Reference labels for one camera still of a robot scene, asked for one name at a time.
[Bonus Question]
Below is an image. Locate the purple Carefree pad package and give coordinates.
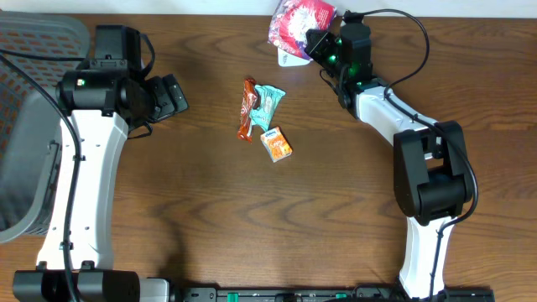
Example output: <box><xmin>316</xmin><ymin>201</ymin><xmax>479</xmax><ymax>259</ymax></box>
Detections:
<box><xmin>268</xmin><ymin>0</ymin><xmax>336</xmax><ymax>60</ymax></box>

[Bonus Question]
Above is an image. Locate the teal wipes packet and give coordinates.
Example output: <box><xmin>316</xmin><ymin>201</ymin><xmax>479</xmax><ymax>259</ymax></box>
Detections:
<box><xmin>249</xmin><ymin>85</ymin><xmax>286</xmax><ymax>132</ymax></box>

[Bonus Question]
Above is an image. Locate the red snack wrapper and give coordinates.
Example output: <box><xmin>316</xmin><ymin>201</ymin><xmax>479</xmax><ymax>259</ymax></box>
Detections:
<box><xmin>237</xmin><ymin>78</ymin><xmax>258</xmax><ymax>143</ymax></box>

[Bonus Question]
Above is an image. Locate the orange tissue pack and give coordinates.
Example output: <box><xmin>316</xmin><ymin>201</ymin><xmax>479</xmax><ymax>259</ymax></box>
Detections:
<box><xmin>260</xmin><ymin>127</ymin><xmax>293</xmax><ymax>163</ymax></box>

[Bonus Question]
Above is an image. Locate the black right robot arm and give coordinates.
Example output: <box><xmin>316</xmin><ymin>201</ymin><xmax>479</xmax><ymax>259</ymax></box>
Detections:
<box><xmin>305</xmin><ymin>20</ymin><xmax>477</xmax><ymax>301</ymax></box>

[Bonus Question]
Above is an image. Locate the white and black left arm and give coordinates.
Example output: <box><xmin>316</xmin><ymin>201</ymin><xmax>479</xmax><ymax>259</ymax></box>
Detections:
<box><xmin>1</xmin><ymin>25</ymin><xmax>188</xmax><ymax>301</ymax></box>

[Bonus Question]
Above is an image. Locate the white barcode scanner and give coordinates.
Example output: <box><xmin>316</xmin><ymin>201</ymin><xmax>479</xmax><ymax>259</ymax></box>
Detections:
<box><xmin>277</xmin><ymin>48</ymin><xmax>310</xmax><ymax>67</ymax></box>

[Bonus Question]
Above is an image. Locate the grey plastic mesh basket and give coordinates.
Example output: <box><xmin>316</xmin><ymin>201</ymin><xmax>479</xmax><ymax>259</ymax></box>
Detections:
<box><xmin>1</xmin><ymin>11</ymin><xmax>90</xmax><ymax>242</ymax></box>

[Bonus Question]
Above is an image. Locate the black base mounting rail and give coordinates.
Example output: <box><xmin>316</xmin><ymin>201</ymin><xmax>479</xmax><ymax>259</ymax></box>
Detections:
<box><xmin>180</xmin><ymin>285</ymin><xmax>497</xmax><ymax>302</ymax></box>

